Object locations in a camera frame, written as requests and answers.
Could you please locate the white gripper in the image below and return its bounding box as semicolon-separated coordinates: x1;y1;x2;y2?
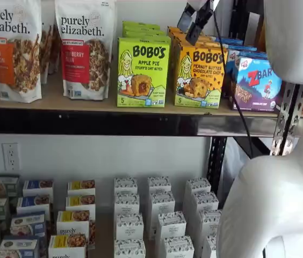
177;0;219;46

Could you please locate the orange Bobo's peanut butter box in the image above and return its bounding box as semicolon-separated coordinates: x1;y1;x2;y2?
167;25;204;70
174;44;229;110
170;38;221;89
169;32;217;81

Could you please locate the blue Zbar box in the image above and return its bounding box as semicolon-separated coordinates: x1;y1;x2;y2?
233;53;284;113
225;45;259;71
215;35;244;46

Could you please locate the green Bobo's apple pie box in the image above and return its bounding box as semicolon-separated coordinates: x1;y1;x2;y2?
121;20;161;28
124;32;172;39
122;26;167;34
117;37;171;109

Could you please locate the wooden shelf board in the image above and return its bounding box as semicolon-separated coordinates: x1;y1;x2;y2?
0;71;303;119

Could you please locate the white floral print box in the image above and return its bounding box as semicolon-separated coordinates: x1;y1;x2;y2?
113;176;139;195
185;178;212;196
191;191;220;213
147;175;172;194
113;191;141;216
114;213;145;241
163;236;196;258
148;191;176;230
113;239;147;258
198;209;223;235
155;211;187;243
204;233;218;258

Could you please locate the yellow label granola box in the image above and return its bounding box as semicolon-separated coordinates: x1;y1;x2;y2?
56;210;97;238
67;179;97;197
48;234;88;258
65;194;97;213

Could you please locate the blue label granola box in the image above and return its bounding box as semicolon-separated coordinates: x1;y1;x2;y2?
22;179;54;198
16;195;52;216
10;211;48;239
0;235;41;258

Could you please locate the granola bag red label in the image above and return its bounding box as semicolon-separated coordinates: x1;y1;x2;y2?
54;0;118;102

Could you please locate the white granola bag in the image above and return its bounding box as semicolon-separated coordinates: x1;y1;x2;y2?
40;21;61;84

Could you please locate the granola bag orange label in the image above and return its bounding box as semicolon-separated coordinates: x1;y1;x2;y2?
0;0;44;104

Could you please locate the black cable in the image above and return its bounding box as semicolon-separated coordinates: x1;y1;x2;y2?
212;7;255;160

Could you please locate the black metal shelf frame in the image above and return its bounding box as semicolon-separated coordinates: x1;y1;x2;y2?
0;106;303;197

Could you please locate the white wall outlet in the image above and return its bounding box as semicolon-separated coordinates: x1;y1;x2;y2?
2;142;21;173

